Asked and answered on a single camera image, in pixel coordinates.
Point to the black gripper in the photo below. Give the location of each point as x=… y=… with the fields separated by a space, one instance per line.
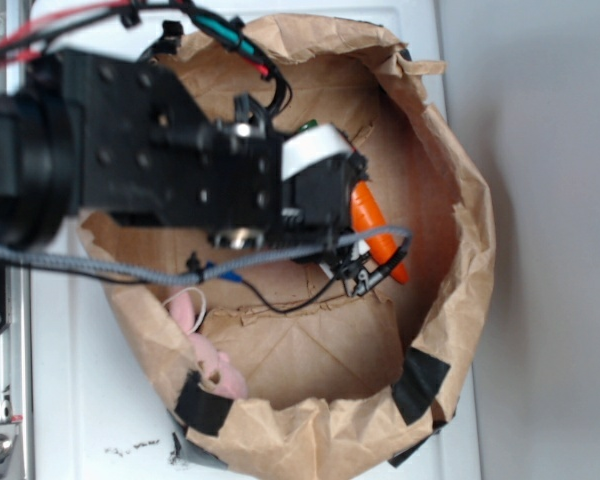
x=249 y=185

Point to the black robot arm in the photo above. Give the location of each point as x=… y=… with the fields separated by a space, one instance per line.
x=127 y=138

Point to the blue textured ball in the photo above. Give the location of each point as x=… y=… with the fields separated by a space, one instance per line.
x=230 y=276

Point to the orange toy carrot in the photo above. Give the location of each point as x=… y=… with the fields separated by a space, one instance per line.
x=367 y=215

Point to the brown paper bag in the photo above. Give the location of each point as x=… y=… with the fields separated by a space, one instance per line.
x=338 y=385

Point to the pink plush toy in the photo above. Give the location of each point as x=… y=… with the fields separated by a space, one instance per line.
x=187 y=306

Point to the aluminium frame rail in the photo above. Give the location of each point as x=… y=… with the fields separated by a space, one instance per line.
x=17 y=454

